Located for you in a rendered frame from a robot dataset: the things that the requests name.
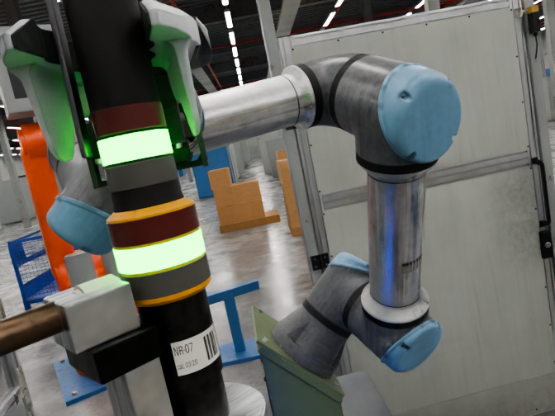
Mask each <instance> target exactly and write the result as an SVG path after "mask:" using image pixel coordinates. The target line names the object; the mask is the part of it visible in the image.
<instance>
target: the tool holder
mask: <svg viewBox="0 0 555 416"><path fill-rule="evenodd" d="M73 291H74V287H73V288H70V289H68V290H65V291H61V292H59V293H56V294H53V295H49V296H47V297H45V298H44V299H43V304H46V303H49V302H51V301H54V302H55V307H56V309H57V310H58V312H59V317H60V319H61V323H62V332H61V333H58V334H56V335H54V336H53V339H54V341H55V342H56V343H58V344H59V345H60V346H62V347H64V348H65V350H66V353H67V356H68V359H69V364H70V365H71V366H73V367H74V368H76V369H77V370H79V371H81V372H82V373H83V374H85V375H86V376H88V377H90V378H92V379H93V380H95V381H96V382H97V383H99V384H101V385H105V384H106V386H107V392H108V395H109V398H110V401H111V407H112V410H113V413H114V416H173V410H172V406H171V403H170V399H169V396H168V390H167V386H166V382H165V379H164V373H163V369H162V366H161V362H160V359H159V357H161V356H162V355H163V350H162V347H161V343H160V340H159V334H158V330H157V327H156V326H155V325H152V324H148V323H146V322H143V321H140V320H139V317H138V314H137V310H136V307H135V301H134V297H133V294H132V290H131V287H130V283H129V282H126V281H118V282H116V283H113V284H111V285H109V286H104V287H102V288H100V289H97V290H95V291H91V292H88V293H86V294H84V293H81V294H78V295H76V294H74V293H72V292H73ZM224 383H225V390H226V394H227V397H228V401H229V405H230V414H229V416H268V411H267V407H266V404H265V400H264V397H263V396H262V395H261V393H260V392H259V391H257V390H256V389H255V388H253V387H251V386H249V385H244V384H240V383H232V382H224Z"/></svg>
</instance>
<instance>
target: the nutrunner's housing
mask: <svg viewBox="0 0 555 416"><path fill-rule="evenodd" d="M137 310H138V313H139V316H140V321H143V322H146V323H148V324H152V325H155V326H156V327H157V330H158V334H159V340H160V343H161V347H162V350H163V355H162V356H161V357H159V359H160V362H161V366H162V369H163V373H164V379H165V382H166V386H167V390H168V396H169V399H170V403H171V406H172V410H173V416H229V414H230V405H229V401H228V397H227V394H226V390H225V383H224V379H223V375H222V372H221V370H222V368H223V363H222V359H221V352H220V349H219V345H218V341H217V337H216V331H215V327H214V323H213V319H212V316H211V309H210V306H209V301H208V298H207V293H206V288H205V289H203V290H202V291H200V292H198V293H196V294H195V295H192V296H190V297H188V298H185V299H183V300H179V301H175V302H173V303H169V304H166V305H157V306H151V307H138V306H137Z"/></svg>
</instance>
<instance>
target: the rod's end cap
mask: <svg viewBox="0 0 555 416"><path fill-rule="evenodd" d="M118 281H121V279H120V278H119V277H115V276H114V275H112V274H108V275H105V276H104V277H99V278H97V279H94V280H91V281H87V282H85V283H83V284H80V285H77V286H75V287H74V291H73V292H72V293H74V294H76V295H78V294H81V293H84V294H86V293H88V292H91V291H95V290H97V289H100V288H102V287H104V286H109V285H111V284H113V283H116V282H118Z"/></svg>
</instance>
